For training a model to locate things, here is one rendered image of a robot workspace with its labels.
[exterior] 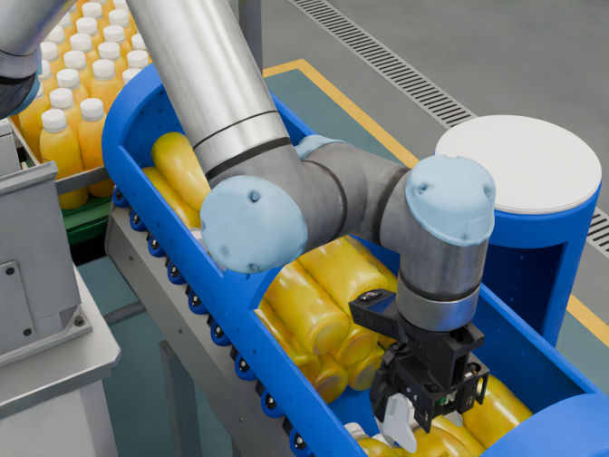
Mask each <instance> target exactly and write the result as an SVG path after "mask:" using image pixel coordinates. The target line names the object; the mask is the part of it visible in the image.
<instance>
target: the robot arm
mask: <svg viewBox="0 0 609 457"><path fill-rule="evenodd" d="M77 1H78V0H0V120H3V119H5V118H7V117H11V116H14V115H16V114H18V113H20V112H22V111H23V110H25V109H26V108H27V107H28V106H29V105H30V104H31V103H32V102H33V100H34V98H35V97H36V95H37V93H38V91H39V89H40V86H41V82H40V81H39V80H38V75H41V74H43V66H42V59H43V53H42V47H41V43H42V42H43V41H44V39H45V38H46V37H47V36H48V35H49V33H50V32H51V31H52V30H53V29H54V28H55V26H57V25H58V24H59V22H60V21H61V20H62V19H63V17H64V16H65V15H66V14H67V13H68V12H69V10H70V9H71V8H72V7H73V5H74V4H75V3H76V2H77ZM125 3H126V5H127V6H128V8H129V10H130V14H131V16H132V18H133V20H134V23H135V24H136V26H137V28H138V30H139V33H140V36H141V38H142V40H143V43H144V44H145V46H146V48H147V50H148V53H149V55H150V58H151V60H152V62H153V64H154V66H155V68H156V70H157V73H158V75H159V77H160V79H161V82H162V84H163V86H164V88H165V90H166V93H167V95H168V97H169V99H170V102H171V104H172V106H173V108H174V110H175V113H176V114H177V116H178V118H179V122H180V124H181V126H182V128H183V130H184V132H185V134H186V136H187V138H188V142H189V144H190V146H191V148H192V150H193V152H194V154H195V156H196V158H197V160H198V164H199V166H200V168H201V169H202V172H203V174H204V176H205V177H206V179H207V182H208V185H209V187H210V189H211V191H210V192H209V194H208V195H207V196H206V197H205V199H204V201H203V203H202V207H201V210H200V214H199V217H200V218H201V231H200V233H201V237H202V239H203V241H204V244H205V246H206V248H207V249H208V252H209V253H210V255H211V256H212V257H213V258H214V259H215V260H216V261H217V262H218V263H219V264H220V265H222V266H223V267H225V268H227V269H229V270H231V271H233V272H237V273H239V274H255V273H260V272H265V271H267V270H269V269H272V268H274V267H282V266H285V265H288V264H290V263H292V262H293V261H295V260H296V259H297V258H299V257H300V256H302V255H303V254H305V253H307V252H310V251H312V250H314V249H316V248H319V247H321V246H323V245H326V244H328V243H330V242H332V241H335V240H337V239H338V238H341V237H343V236H345V235H348V234H352V235H355V236H356V237H358V238H362V239H364V240H367V241H369V242H371V243H373V244H375V245H377V246H380V247H382V248H387V249H390V250H392V251H394V252H397V253H399V254H401V258H400V268H399V274H398V283H397V291H396V293H395V292H392V291H389V290H386V289H383V288H378V289H371V290H369V291H366V292H364V293H362V294H360V295H359V296H358V297H357V298H356V299H354V300H353V301H351V302H348V305H349V308H350V311H351V314H352V317H353V322H354V323H355V324H356V325H358V326H362V327H365V328H367V329H370V330H372V331H374V332H377V333H379V334H382V335H386V336H388V337H390V338H392V339H395V340H397V342H395V343H393V344H391V345H389V347H388V349H387V350H386V351H385V353H384V355H383V356H382V361H381V365H380V368H377V369H376V373H375V377H374V379H373V381H372V385H371V388H370V392H369V398H370V403H371V407H372V413H373V414H374V416H375V420H376V423H377V425H378V428H379V430H380V433H381V435H382V437H383V438H384V440H385V441H386V442H387V443H388V444H389V445H390V446H393V445H394V444H395V442H397V443H398V444H400V445H401V446H402V447H403V448H404V449H405V450H407V451H408V452H411V453H414V452H416V450H417V442H416V439H415V437H414V435H413V433H412V430H411V428H410V425H409V417H410V412H411V408H410V405H409V402H408V400H407V398H408V399H409V400H410V401H411V403H412V406H413V407H414V408H415V410H414V416H413V418H414V420H415V421H416V422H417V423H418V424H419V425H420V427H421V428H422V429H423V430H424V431H425V432H426V433H427V434H428V433H430V428H431V422H432V420H433V419H435V418H436V417H438V416H440V415H442V416H443V417H444V418H446V419H447V420H449V421H450V422H451V423H453V424H454V425H456V426H457V427H461V426H462V424H463V421H462V417H461V414H463V413H465V412H466V411H468V410H470V409H472V408H473V406H474V402H475V400H476V401H477V402H478V403H479V405H482V404H483V401H484V397H485V392H486V388H487V384H488V377H489V372H490V370H489V369H488V368H487V367H486V366H485V365H484V364H483V363H482V362H481V361H480V360H479V359H478V358H477V357H476V356H475V355H474V354H473V353H472V352H471V351H473V350H475V349H477V348H479V347H481V346H483V343H484V339H485V335H484V334H483V333H482V332H481V331H480V330H479V329H478V328H476V327H475V326H474V325H473V324H472V318H473V316H474V315H475V313H476V307H477V303H478V298H479V290H480V284H481V279H482V275H483V270H484V266H485V261H486V255H487V251H488V243H489V237H490V236H491V233H492V231H493V228H494V223H495V218H494V207H495V199H496V184H495V181H494V180H493V178H492V176H491V174H490V173H489V172H488V170H487V169H486V168H485V167H483V166H482V165H481V164H479V163H478V162H476V161H474V160H472V159H469V158H466V157H463V156H457V157H455V158H451V157H448V156H447V155H446V154H441V155H434V156H430V157H428V158H426V159H424V160H421V161H420V162H418V163H417V164H416V165H415V166H414V167H413V169H411V168H408V167H405V166H402V165H400V164H398V163H396V162H393V161H390V160H386V159H384V158H382V157H379V156H377V155H374V154H372V153H370V152H367V151H363V150H361V149H358V148H355V147H354V146H352V144H350V143H348V142H346V141H341V140H332V139H329V138H326V137H324V136H321V135H310V136H307V137H305V138H303V139H301V140H300V142H299V145H298V146H293V143H292V142H291V140H290V136H289V134H288V132H287V130H286V128H285V125H284V123H283V121H282V119H281V117H280V114H279V112H278V110H277V108H276V105H275V103H274V101H273V99H272V97H271V94H270V92H269V91H268V89H267V87H266V83H265V81H264V79H263V77H262V75H261V72H260V71H259V69H258V67H257V65H256V61H255V59H254V57H253V55H252V53H251V51H250V49H249V47H248V45H247V41H246V39H245V37H244V36H243V34H242V31H241V29H240V27H239V25H238V23H237V19H236V18H235V16H234V14H233V12H232V9H231V7H230V5H229V3H228V1H227V0H125ZM474 371H476V372H477V373H476V374H475V373H474ZM481 377H482V378H483V383H482V387H481V391H480V392H479V391H478V390H477V388H478V383H479V378H481Z"/></svg>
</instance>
